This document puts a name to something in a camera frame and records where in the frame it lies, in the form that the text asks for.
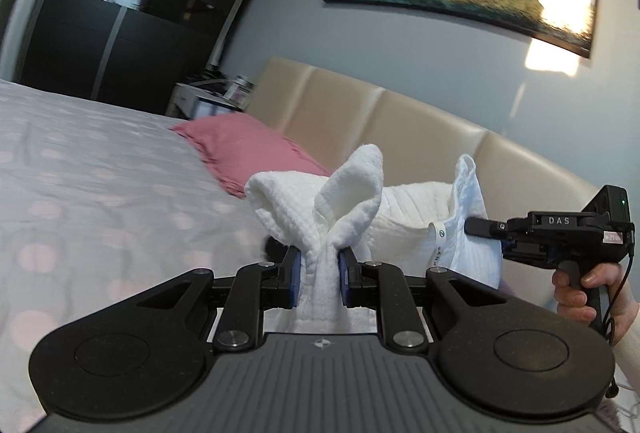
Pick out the pink pillow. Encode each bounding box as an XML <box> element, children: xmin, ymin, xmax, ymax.
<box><xmin>171</xmin><ymin>112</ymin><xmax>332</xmax><ymax>198</ymax></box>

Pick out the beige padded headboard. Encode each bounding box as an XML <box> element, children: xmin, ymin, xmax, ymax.
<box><xmin>246</xmin><ymin>57</ymin><xmax>598</xmax><ymax>219</ymax></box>

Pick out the grey pink-dotted bed sheet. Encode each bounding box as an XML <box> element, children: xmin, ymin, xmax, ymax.
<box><xmin>1</xmin><ymin>82</ymin><xmax>265</xmax><ymax>432</ymax></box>

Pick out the white nightstand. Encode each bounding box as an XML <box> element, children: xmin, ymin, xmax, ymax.
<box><xmin>166</xmin><ymin>76</ymin><xmax>254</xmax><ymax>120</ymax></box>

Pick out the black wardrobe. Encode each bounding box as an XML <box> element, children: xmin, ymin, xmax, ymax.
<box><xmin>9</xmin><ymin>0</ymin><xmax>240</xmax><ymax>114</ymax></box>

